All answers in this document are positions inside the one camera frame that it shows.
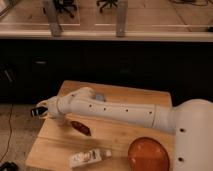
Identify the white plastic bottle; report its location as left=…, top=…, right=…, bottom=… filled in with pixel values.
left=69, top=149, right=112, bottom=168

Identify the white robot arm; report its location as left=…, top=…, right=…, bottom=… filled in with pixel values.
left=31, top=87, right=213, bottom=171

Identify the orange round plate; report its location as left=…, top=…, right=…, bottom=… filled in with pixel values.
left=128, top=137, right=170, bottom=171

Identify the left black office chair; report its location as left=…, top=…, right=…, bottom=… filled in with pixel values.
left=53, top=0, right=77, bottom=18

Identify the right metal window post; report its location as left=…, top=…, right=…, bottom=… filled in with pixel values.
left=116, top=0, right=128, bottom=37

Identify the black office chair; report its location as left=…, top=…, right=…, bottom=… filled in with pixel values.
left=96, top=0, right=118, bottom=13
left=53, top=0, right=77, bottom=18

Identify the beige ceramic cup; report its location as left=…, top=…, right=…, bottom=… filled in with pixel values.
left=54, top=115, right=68, bottom=126

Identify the black cable left floor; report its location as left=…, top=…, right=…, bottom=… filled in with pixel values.
left=0, top=103, right=16, bottom=164

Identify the left metal window post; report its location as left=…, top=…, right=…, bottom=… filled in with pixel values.
left=43, top=0, right=62, bottom=37

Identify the right black office chair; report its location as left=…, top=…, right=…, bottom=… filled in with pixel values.
left=96, top=0, right=118, bottom=13

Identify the metal window post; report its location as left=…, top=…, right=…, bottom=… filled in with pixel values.
left=116, top=0, right=128, bottom=37
left=43, top=0, right=62, bottom=37

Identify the dark brown oval object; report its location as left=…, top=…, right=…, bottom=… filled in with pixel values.
left=71, top=121, right=91, bottom=136

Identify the blue eraser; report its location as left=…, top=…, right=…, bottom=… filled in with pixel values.
left=95, top=93, right=106, bottom=102

